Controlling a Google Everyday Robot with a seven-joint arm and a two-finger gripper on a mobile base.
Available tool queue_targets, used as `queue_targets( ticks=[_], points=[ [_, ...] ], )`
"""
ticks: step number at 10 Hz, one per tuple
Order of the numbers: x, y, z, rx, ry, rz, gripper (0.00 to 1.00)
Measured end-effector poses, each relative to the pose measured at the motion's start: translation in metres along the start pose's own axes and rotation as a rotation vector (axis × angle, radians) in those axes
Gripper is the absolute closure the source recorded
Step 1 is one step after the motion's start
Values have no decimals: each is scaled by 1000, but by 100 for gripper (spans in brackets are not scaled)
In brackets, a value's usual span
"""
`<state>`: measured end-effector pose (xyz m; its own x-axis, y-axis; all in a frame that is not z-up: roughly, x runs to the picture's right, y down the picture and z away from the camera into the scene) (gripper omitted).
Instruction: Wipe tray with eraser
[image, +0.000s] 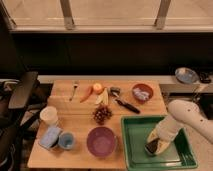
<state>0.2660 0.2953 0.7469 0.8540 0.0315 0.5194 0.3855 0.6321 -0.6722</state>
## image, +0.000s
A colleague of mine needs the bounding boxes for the white and yellow gripper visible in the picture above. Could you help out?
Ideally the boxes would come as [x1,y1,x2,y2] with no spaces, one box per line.
[145,115,183,156]

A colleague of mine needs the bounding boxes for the green plastic tray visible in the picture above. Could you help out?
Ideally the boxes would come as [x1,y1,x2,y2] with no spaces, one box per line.
[121,116,198,171]

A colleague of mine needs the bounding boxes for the red bowl with cloth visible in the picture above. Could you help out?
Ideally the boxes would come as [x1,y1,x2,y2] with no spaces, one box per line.
[132,84,153,104]

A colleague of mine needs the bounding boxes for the black object on counter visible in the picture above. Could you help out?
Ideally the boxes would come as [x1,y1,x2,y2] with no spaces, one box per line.
[199,72,211,84]

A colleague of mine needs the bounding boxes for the bunch of dark grapes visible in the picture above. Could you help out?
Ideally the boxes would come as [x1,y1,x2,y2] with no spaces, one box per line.
[93,105,112,125]

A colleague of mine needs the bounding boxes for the purple bowl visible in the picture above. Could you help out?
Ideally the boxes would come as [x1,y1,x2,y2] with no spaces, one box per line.
[87,126,117,158]

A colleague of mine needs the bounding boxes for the yellow banana slices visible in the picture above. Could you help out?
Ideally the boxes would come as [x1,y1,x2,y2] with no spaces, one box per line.
[95,88,109,105]

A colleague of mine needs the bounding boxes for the orange fruit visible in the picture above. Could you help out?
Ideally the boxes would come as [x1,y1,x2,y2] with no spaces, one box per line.
[93,83,103,94]

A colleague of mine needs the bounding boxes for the orange carrot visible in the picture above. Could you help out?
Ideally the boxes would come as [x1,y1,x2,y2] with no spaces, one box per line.
[80,86,93,103]

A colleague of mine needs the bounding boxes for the small blue cup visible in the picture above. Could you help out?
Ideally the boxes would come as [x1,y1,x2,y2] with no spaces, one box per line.
[58,132,75,150]

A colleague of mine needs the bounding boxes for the silver fork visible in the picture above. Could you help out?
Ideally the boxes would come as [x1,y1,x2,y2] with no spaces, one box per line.
[69,81,79,101]

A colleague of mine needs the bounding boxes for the blue sponge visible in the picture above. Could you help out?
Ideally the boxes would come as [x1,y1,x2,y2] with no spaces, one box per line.
[39,126,62,149]

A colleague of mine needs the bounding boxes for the white cup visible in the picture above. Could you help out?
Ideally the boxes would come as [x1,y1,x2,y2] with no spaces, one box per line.
[40,106,58,125]

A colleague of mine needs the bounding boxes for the black office chair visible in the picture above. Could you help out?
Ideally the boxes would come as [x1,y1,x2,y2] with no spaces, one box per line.
[0,71,47,171]

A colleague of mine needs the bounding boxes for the black handled peeler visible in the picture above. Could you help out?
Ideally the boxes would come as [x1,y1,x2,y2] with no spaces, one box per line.
[110,87,140,114]

